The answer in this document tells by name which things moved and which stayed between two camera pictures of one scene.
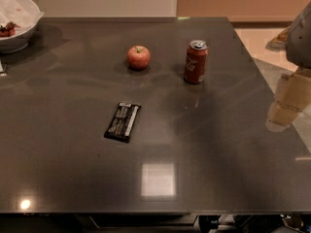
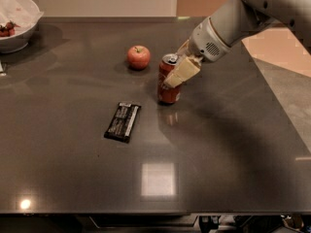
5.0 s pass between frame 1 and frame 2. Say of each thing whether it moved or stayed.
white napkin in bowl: stayed
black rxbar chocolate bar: stayed
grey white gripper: moved
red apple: stayed
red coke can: moved
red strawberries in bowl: stayed
